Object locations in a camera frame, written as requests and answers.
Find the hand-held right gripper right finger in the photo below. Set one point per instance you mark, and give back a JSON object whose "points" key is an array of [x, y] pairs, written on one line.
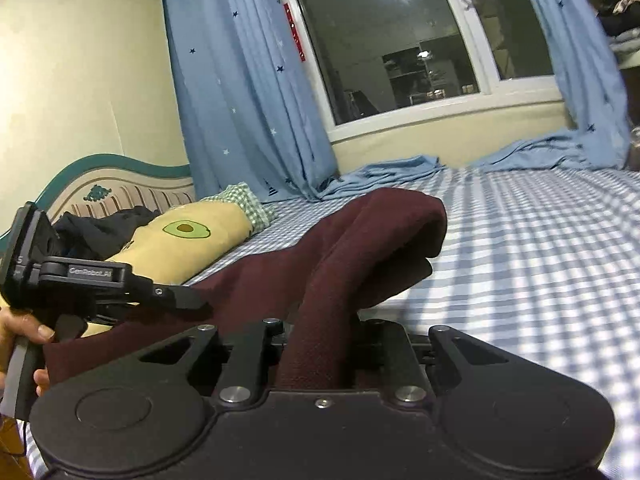
{"points": [[385, 355]]}

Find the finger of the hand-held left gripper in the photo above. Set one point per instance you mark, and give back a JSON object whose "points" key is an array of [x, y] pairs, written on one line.
{"points": [[170, 296]]}

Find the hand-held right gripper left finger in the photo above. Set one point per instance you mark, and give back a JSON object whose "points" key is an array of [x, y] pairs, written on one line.
{"points": [[265, 350]]}

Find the maroon printed t-shirt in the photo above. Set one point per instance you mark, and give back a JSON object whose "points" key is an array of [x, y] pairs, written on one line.
{"points": [[360, 250]]}

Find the pile of dark clothes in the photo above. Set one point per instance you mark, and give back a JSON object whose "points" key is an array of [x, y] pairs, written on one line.
{"points": [[100, 232]]}

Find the pile of folded clothes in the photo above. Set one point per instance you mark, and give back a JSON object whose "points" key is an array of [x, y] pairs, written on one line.
{"points": [[620, 10]]}

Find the person's left hand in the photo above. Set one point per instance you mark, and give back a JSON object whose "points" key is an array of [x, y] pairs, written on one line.
{"points": [[30, 327]]}

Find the yellow avocado print pillow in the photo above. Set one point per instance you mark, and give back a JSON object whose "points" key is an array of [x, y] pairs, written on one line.
{"points": [[200, 230]]}

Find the teal and cream headboard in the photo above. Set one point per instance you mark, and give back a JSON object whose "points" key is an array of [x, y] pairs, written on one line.
{"points": [[100, 180]]}

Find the bed with blue checkered sheet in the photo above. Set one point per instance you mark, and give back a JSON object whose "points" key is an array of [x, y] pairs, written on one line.
{"points": [[525, 260]]}

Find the wooden bedside cabinet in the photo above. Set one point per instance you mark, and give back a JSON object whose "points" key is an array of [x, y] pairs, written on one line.
{"points": [[12, 450]]}

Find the blue star print curtain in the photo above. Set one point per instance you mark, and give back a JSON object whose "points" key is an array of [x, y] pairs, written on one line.
{"points": [[585, 60], [235, 85]]}

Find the red strip sticker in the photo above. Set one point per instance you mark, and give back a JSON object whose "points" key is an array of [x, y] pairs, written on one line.
{"points": [[295, 32]]}

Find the white framed window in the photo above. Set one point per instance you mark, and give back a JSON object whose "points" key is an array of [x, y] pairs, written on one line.
{"points": [[400, 35]]}

